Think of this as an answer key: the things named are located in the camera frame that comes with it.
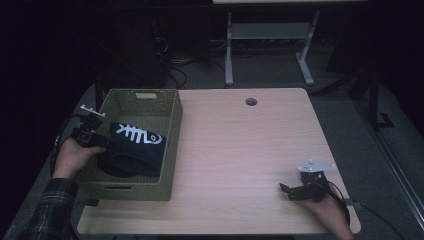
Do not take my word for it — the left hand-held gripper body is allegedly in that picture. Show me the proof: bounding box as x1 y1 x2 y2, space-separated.
70 104 110 149

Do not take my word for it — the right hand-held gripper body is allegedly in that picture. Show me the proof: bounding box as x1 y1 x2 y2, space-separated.
288 159 337 203

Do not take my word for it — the dark blue knit garment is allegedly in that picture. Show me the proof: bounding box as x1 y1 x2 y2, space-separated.
97 121 168 179

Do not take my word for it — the green woven basket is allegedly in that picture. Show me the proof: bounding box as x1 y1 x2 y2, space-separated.
77 88 184 202

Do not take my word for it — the person's right hand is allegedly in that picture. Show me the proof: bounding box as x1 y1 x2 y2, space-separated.
299 191 351 234

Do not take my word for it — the person's left hand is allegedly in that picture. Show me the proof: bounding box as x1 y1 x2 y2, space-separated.
52 137 107 181

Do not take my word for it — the black metal stand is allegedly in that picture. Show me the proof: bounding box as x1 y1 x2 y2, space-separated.
316 64 396 131

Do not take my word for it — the white-framed desk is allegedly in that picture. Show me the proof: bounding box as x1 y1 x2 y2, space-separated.
212 0 368 87

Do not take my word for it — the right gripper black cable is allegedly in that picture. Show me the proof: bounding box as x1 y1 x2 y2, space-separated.
313 179 352 226

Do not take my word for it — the grey cable clip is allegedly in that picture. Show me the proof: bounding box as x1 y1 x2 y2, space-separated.
344 197 364 210

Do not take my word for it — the aluminium rail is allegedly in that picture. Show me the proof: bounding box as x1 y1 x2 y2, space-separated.
353 99 424 232

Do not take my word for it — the tangle of black cables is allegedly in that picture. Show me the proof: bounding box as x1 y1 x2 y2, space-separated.
154 36 228 90

